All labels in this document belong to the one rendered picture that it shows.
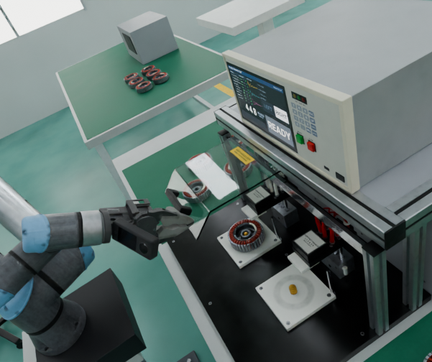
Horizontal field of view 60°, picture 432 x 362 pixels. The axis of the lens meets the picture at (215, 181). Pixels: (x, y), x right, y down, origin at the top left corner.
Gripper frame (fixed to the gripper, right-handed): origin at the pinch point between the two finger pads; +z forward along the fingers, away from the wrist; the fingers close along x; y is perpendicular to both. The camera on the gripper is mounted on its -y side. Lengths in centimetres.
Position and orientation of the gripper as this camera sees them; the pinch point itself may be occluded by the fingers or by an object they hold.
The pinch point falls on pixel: (190, 223)
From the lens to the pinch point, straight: 89.3
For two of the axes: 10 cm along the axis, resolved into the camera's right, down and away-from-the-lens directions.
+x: -1.7, 8.9, 4.1
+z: 8.9, -0.4, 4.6
